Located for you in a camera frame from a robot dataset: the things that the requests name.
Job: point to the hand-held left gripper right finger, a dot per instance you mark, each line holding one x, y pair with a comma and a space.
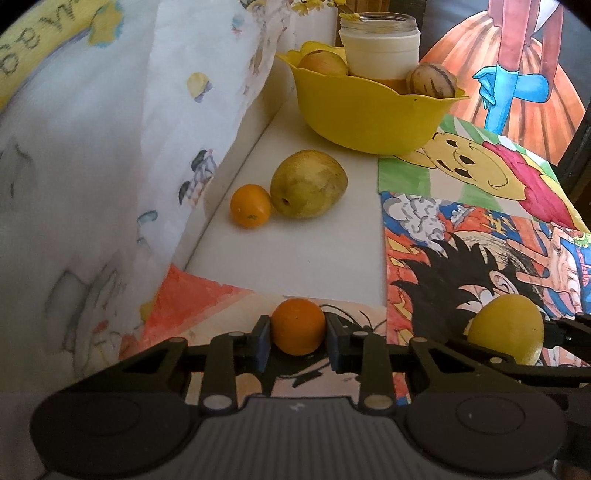
334, 347

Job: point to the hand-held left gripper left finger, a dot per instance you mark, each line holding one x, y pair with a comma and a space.
262, 345

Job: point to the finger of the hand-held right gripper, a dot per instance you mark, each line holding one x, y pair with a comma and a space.
568, 337
531, 374

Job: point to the small orange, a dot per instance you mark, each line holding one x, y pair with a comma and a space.
250, 206
298, 325

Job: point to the yellow lemon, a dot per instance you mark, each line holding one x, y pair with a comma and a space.
505, 325

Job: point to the cartoon boy face picture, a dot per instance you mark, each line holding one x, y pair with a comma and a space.
207, 300

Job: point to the colourful comic collage picture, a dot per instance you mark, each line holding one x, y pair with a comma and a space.
461, 258

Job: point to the yellow green pear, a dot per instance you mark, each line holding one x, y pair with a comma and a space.
307, 184

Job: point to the yellow bear cartoon picture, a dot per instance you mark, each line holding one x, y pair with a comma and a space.
485, 170

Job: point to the yellow plastic bowl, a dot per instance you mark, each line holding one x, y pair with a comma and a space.
364, 115

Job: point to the white printed cloth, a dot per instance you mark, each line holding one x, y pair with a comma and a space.
92, 138

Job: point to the yellow apple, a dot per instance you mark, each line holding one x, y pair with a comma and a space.
323, 64

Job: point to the glass jar with white label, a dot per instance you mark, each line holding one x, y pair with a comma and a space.
378, 46

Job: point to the yellow flower twig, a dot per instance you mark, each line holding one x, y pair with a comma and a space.
318, 5

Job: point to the wall poster with orange dress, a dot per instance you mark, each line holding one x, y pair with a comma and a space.
521, 69

